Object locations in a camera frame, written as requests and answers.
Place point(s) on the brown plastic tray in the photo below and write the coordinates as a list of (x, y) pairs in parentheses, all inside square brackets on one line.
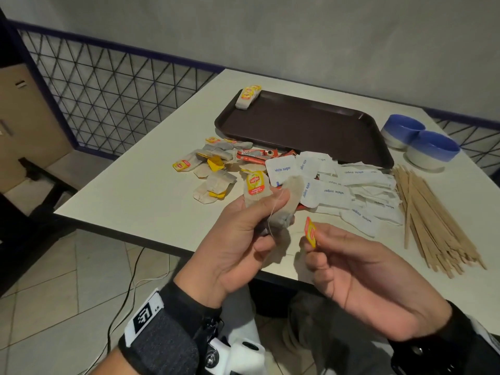
[(304, 128)]

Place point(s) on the pile of white sugar packets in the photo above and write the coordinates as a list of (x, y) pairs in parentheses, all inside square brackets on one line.
[(332, 191)]

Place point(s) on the person's left hand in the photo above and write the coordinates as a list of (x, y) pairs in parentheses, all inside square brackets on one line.
[(226, 253)]

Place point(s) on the person's right hand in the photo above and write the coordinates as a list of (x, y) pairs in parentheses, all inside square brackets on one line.
[(371, 285)]

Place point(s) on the pile of tea bags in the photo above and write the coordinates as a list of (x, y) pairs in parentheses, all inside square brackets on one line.
[(218, 183)]

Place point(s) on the purple metal mesh railing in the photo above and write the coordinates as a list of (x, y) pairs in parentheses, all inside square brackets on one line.
[(117, 46)]

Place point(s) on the person's grey trousers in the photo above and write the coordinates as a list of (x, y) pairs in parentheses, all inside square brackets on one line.
[(332, 339)]

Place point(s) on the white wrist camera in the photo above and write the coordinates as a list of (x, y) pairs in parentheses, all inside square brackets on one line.
[(242, 357)]

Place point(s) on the person's left forearm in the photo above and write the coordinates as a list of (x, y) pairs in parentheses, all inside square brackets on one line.
[(113, 365)]

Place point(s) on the black metal table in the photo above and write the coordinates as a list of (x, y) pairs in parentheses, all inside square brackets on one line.
[(23, 246)]

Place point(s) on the black wristband white markers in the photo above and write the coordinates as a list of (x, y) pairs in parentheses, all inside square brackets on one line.
[(168, 339), (449, 347)]

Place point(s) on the bundle of wooden stir sticks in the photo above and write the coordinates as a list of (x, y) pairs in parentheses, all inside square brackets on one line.
[(425, 214)]

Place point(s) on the red Nescafe coffee sachets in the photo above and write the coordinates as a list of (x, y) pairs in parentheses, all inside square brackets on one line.
[(250, 156)]

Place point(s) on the dark cabinet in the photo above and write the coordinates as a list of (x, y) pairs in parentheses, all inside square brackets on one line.
[(6, 46)]

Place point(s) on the blue and white bowl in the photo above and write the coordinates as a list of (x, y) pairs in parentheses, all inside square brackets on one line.
[(431, 150), (402, 130)]

